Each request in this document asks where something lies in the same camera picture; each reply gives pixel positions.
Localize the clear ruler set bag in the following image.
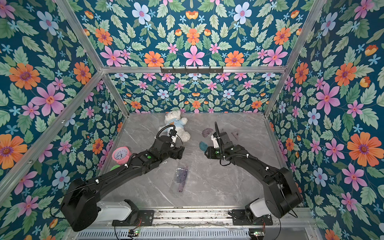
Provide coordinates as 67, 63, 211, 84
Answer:
170, 167, 189, 198

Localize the green small jar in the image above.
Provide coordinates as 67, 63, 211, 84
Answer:
110, 165, 120, 171

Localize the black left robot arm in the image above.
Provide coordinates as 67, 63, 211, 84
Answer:
60, 125, 185, 232

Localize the teal protractor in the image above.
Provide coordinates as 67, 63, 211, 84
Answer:
199, 142, 209, 152

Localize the pink alarm clock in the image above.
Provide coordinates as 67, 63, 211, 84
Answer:
112, 146, 132, 165

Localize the black hook rail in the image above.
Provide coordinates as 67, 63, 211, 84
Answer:
160, 67, 224, 74

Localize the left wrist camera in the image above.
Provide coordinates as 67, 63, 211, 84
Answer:
168, 129, 177, 147

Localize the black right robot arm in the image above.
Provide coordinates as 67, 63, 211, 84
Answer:
205, 122, 303, 224

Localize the white vent grille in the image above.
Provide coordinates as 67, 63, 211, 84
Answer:
76, 228, 251, 240

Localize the purple wide triangle ruler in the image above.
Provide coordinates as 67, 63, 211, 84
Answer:
231, 129, 240, 141

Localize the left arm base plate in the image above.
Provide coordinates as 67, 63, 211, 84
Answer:
112, 210, 155, 227

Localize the white teddy bear blue shirt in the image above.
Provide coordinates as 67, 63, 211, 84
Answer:
159, 110, 191, 142

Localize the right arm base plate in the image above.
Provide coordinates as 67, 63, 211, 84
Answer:
228, 209, 273, 226

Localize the purple protractor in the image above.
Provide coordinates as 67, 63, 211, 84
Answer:
202, 128, 214, 138

